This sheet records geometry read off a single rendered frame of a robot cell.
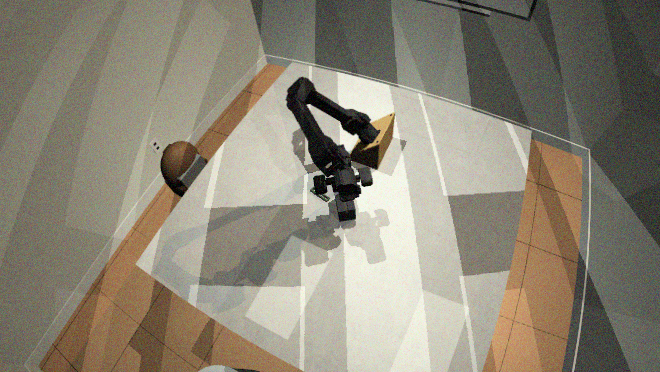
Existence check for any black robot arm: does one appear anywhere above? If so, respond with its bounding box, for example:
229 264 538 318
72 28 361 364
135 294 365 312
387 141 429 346
285 77 381 202

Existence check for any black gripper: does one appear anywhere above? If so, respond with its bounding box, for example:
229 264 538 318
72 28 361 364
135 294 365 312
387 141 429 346
313 167 373 195

